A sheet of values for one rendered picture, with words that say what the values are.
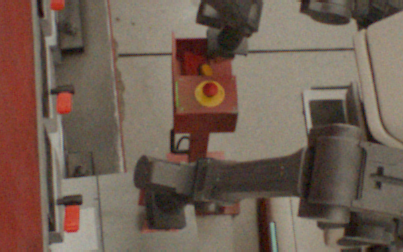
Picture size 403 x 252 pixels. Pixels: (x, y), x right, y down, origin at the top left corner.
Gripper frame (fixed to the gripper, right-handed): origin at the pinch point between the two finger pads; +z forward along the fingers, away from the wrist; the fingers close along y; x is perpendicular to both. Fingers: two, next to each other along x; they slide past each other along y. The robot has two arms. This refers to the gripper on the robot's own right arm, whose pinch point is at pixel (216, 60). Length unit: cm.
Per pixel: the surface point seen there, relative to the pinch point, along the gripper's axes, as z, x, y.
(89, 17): -1.5, -6.8, 32.5
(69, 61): -0.3, 5.5, 36.7
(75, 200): -39, 55, 39
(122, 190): -15, 43, 27
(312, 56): 64, -49, -62
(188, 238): -18, 53, 14
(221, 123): 6.0, 14.7, -2.4
